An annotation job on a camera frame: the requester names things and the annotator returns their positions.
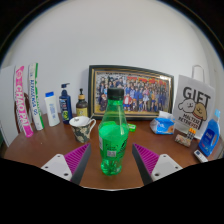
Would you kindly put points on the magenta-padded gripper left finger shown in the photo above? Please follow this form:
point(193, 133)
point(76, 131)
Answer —
point(56, 165)

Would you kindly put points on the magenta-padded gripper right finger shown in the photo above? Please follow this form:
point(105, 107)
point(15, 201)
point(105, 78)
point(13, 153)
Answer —
point(165, 166)

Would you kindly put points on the green plastic drink bottle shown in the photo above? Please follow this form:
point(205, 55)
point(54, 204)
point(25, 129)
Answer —
point(113, 133)

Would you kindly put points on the small patterned box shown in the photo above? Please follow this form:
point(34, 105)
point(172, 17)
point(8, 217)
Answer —
point(182, 140)

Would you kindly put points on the small white device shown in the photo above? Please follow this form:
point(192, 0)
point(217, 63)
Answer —
point(200, 156)

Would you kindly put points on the floral patterned mug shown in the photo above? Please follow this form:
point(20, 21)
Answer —
point(81, 130)

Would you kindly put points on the small green packet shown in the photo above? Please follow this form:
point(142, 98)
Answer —
point(132, 127)

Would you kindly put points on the blue detergent bottle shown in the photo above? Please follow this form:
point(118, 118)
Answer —
point(209, 136)

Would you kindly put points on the white bottle with blue cap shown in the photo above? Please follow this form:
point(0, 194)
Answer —
point(52, 111)

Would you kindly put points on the dark blue pump bottle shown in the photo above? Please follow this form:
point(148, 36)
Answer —
point(65, 106)

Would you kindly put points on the brown pump bottle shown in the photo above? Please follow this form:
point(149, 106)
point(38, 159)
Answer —
point(82, 107)

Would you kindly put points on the white paper gift bag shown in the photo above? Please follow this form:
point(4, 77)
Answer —
point(195, 100)

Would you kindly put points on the pink printed banner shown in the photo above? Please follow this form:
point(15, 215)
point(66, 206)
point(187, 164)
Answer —
point(21, 100)

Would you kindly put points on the white board panel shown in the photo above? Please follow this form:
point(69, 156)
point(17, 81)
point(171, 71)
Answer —
point(7, 106)

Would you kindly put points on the framed group photo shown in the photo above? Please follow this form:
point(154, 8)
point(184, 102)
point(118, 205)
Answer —
point(143, 91)

